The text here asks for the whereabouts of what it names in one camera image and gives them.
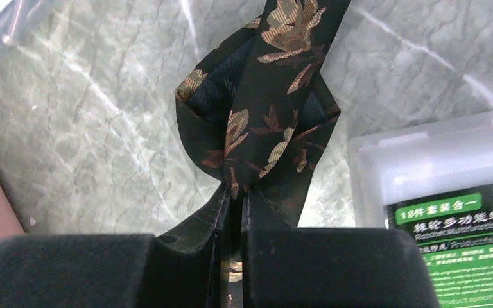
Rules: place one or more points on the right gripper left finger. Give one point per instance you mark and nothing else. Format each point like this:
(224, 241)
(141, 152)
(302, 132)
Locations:
(102, 268)

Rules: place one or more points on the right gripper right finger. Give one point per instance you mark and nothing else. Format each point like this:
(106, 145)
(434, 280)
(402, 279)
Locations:
(286, 266)

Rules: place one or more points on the black gold patterned tie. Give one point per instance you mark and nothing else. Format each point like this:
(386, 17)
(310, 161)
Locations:
(257, 115)

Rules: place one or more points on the green screw bit box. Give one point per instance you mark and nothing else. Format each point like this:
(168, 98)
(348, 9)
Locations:
(435, 182)

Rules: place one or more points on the clear plastic organizer box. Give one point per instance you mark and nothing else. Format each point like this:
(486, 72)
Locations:
(18, 18)

